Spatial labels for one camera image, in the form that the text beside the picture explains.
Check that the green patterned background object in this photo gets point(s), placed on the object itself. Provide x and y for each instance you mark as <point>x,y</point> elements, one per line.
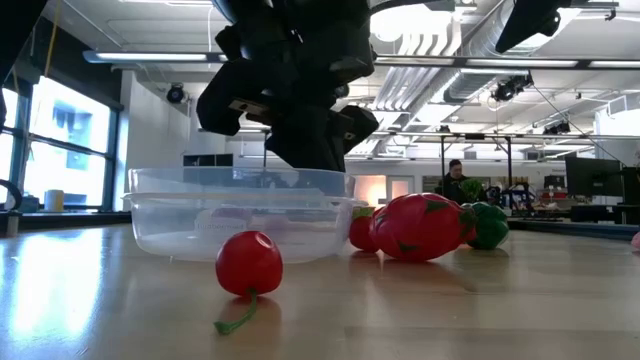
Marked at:
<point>471,187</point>

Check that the person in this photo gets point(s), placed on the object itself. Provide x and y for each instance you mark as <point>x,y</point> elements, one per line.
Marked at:
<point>452,182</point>

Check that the long ceiling light bar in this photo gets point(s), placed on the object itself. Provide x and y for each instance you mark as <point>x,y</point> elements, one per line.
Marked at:
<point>150,56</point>

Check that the black cubby shelf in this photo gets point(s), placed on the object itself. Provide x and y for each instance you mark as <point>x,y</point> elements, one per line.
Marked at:
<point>207,160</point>

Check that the black background rig frame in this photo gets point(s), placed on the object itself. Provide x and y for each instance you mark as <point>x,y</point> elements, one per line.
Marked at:
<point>475,137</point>

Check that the silver ceiling duct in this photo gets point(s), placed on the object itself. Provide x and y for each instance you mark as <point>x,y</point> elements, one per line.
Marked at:
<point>470,70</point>

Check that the green toy bell pepper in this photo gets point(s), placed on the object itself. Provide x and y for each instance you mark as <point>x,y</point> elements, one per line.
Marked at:
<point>492,227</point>

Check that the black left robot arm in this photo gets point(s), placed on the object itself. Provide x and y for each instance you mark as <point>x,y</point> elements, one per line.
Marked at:
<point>300,20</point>

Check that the small pink toy fruit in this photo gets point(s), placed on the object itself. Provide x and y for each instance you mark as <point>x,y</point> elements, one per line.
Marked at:
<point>637,241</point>

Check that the red toy cherry green stem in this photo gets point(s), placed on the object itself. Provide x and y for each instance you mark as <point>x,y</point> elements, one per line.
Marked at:
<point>248,262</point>

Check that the black computer monitor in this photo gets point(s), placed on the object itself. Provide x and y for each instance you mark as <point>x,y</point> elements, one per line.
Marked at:
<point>592,175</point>

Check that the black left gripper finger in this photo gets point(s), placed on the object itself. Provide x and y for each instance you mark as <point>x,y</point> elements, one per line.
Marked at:
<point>330,145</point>
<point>295,142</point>

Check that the white cup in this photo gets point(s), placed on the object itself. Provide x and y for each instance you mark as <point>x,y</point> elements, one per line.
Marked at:
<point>54,201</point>

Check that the large window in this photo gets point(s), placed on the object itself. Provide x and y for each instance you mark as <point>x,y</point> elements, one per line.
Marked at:
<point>65,140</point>

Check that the clear plastic tupperware container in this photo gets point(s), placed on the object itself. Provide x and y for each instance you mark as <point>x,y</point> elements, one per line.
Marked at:
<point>175,235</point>

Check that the red toy dragon fruit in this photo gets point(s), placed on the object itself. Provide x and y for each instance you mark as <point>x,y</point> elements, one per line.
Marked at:
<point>420,227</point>

